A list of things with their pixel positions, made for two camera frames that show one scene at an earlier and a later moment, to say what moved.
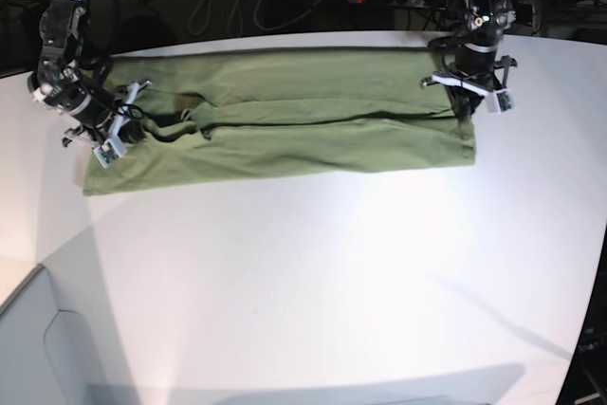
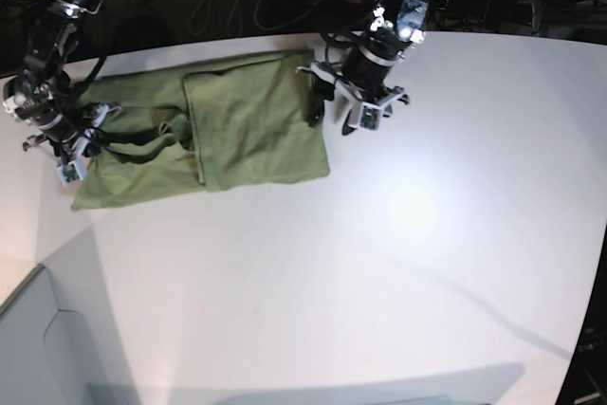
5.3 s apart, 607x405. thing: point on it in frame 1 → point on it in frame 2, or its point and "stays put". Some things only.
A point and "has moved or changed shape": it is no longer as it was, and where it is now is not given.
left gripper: x=104 y=138 → x=64 y=134
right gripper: x=480 y=71 → x=363 y=84
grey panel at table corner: x=46 y=354 stays put
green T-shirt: x=227 y=115 has moved or changed shape
